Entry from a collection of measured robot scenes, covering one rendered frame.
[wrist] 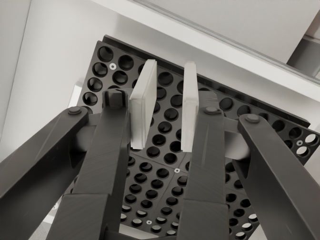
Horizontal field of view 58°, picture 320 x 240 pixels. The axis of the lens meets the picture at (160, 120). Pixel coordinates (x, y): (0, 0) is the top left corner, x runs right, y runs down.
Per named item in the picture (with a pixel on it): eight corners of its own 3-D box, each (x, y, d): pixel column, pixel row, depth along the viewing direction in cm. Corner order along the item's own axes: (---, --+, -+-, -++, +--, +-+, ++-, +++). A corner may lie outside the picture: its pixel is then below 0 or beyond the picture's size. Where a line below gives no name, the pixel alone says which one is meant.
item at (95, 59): (47, 195, 31) (45, 199, 30) (98, 40, 24) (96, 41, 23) (64, 201, 31) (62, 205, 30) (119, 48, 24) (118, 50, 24)
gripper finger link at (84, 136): (125, 156, 14) (63, 153, 14) (140, 110, 18) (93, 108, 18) (123, 129, 13) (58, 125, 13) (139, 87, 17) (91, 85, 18)
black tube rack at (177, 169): (64, 165, 36) (45, 199, 30) (110, 30, 29) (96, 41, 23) (222, 219, 39) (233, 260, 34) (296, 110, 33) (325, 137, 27)
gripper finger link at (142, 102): (144, 150, 15) (130, 149, 16) (156, 98, 22) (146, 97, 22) (143, 99, 14) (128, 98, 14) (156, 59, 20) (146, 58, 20)
